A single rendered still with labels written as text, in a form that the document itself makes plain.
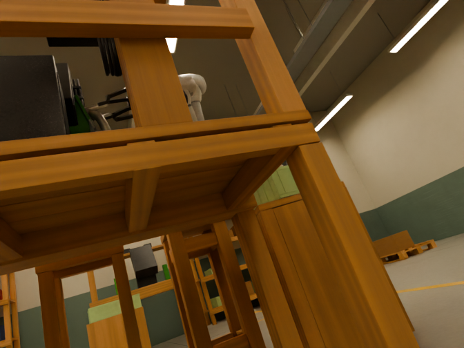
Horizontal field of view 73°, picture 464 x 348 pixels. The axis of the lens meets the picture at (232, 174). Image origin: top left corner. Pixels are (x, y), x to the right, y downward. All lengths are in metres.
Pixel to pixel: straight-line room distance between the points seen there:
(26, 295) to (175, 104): 6.14
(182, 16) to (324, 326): 1.39
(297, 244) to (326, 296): 0.27
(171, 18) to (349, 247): 0.82
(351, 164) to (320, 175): 8.94
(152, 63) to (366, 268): 0.82
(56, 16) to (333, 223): 0.91
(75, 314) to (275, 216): 5.42
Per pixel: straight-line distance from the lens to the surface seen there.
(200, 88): 1.93
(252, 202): 1.45
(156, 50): 1.02
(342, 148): 9.98
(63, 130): 0.98
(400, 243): 6.36
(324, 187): 0.93
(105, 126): 1.18
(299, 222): 1.66
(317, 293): 1.63
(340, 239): 0.90
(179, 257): 1.61
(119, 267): 1.49
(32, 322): 6.75
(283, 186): 1.68
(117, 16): 1.02
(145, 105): 0.88
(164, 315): 6.66
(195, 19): 1.08
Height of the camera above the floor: 0.43
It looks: 20 degrees up
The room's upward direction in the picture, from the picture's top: 19 degrees counter-clockwise
